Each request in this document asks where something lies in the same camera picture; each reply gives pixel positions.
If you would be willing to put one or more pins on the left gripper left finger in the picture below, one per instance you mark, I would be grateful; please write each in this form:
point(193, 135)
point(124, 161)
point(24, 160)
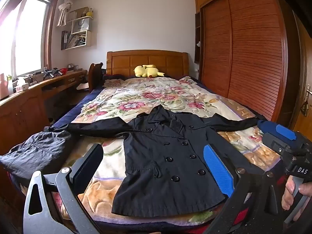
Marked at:
point(41, 213)

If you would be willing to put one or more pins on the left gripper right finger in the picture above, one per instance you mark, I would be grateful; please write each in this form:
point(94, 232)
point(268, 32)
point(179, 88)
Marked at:
point(237, 183)

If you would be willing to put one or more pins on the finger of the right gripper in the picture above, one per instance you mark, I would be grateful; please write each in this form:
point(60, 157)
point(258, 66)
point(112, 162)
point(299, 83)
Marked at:
point(268, 127)
point(286, 132)

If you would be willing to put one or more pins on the black trench coat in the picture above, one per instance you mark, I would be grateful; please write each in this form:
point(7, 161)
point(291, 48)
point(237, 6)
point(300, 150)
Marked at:
point(166, 173)

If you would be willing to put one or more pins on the person's right hand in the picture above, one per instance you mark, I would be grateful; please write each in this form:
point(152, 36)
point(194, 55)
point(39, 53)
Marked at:
point(287, 198)

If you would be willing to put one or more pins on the folded dark grey jacket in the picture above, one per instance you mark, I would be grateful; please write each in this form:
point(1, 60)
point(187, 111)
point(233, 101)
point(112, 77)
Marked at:
point(43, 151)

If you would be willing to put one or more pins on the blue bed sheet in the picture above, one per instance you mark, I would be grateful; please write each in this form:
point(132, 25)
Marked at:
point(76, 110)

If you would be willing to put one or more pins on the long wooden desk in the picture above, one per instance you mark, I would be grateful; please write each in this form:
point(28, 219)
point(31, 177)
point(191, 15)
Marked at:
point(24, 113)

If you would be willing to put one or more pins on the wooden louvered wardrobe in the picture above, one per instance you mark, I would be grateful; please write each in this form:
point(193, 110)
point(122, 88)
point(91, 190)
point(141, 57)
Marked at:
point(249, 51)

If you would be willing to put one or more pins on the wooden door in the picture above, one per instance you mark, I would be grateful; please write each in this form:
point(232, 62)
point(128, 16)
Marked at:
point(302, 114)

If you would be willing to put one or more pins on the floral bed blanket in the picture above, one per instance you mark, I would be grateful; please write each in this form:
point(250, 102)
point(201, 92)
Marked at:
point(127, 99)

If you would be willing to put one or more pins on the wooden chair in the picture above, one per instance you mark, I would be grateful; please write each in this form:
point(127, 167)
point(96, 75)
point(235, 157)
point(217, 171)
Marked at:
point(95, 76)

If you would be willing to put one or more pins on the red bowl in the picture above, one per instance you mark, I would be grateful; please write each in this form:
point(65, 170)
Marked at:
point(63, 71)

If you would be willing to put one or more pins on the pink bottle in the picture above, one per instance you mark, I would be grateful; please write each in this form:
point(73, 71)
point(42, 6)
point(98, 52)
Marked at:
point(4, 93)

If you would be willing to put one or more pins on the yellow plush toy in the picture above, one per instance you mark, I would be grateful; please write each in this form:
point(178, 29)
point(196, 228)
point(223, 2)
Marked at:
point(147, 71)

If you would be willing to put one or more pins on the wooden headboard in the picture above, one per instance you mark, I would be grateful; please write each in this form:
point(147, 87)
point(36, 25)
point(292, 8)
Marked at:
point(174, 64)

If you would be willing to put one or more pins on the window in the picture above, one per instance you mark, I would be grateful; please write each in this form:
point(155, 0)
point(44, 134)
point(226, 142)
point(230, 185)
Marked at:
point(22, 38)

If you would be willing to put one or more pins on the white wall shelf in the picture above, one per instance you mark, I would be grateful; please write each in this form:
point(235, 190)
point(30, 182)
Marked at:
point(78, 29)

